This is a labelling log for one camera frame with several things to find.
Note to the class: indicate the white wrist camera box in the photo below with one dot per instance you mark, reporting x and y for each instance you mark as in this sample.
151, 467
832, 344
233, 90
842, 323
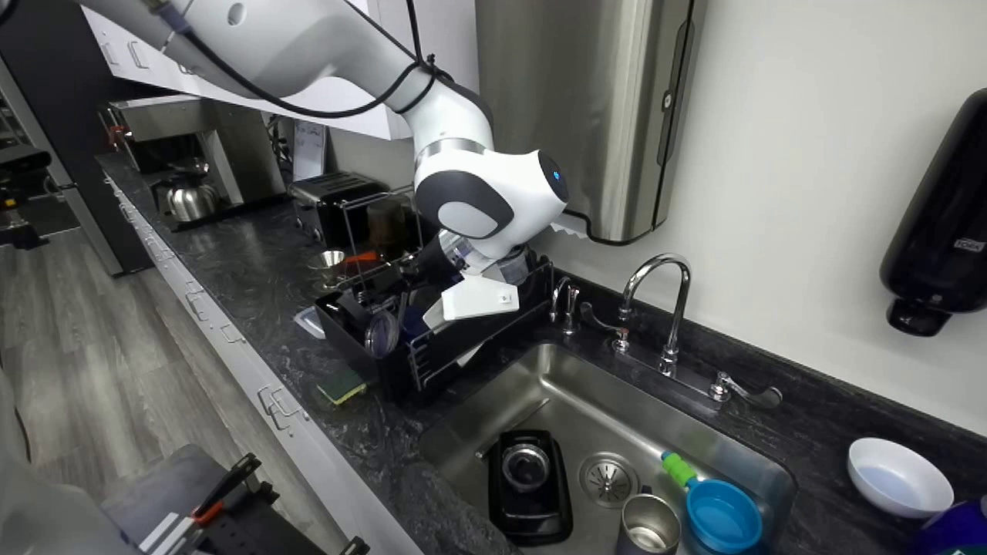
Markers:
480, 301

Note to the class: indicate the chrome sink faucet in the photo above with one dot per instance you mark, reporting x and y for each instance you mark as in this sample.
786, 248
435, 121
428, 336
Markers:
672, 329

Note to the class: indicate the black wall soap dispenser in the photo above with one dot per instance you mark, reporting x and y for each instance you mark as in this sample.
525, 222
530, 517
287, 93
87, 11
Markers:
940, 225

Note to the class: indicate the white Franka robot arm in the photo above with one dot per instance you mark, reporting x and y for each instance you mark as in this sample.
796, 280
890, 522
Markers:
474, 195

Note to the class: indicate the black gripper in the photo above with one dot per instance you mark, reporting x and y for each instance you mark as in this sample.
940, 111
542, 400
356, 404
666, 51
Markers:
435, 274

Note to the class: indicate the dark brown metal canister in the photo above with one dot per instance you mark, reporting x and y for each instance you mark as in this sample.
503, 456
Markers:
366, 219

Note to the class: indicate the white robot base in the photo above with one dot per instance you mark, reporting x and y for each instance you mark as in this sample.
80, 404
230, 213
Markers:
42, 496

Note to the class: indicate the black orange clamp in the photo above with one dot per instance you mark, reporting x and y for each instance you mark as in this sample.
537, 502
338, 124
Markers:
219, 496

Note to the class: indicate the stainless steel sink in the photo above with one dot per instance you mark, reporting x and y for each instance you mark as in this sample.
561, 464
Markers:
575, 412

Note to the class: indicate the small white bowl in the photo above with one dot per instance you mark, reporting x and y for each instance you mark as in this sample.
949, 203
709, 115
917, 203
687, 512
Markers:
898, 480

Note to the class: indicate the blue bottle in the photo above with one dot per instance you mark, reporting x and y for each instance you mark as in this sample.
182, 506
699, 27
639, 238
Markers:
957, 528

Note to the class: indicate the white lower cabinets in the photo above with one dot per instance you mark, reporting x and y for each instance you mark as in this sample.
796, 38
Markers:
235, 381

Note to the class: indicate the stainless steel mug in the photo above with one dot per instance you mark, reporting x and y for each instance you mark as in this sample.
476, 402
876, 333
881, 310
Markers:
647, 524

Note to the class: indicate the steel coffee brewer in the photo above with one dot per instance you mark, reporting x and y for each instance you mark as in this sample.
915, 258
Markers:
189, 195

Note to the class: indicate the chrome side sprayer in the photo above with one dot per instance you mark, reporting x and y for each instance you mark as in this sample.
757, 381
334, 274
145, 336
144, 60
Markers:
561, 307

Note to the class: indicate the green yellow sponge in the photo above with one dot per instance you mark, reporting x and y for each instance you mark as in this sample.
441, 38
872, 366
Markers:
341, 391

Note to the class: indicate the steel sink drain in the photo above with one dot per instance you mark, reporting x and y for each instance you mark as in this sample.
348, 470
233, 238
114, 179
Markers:
607, 480

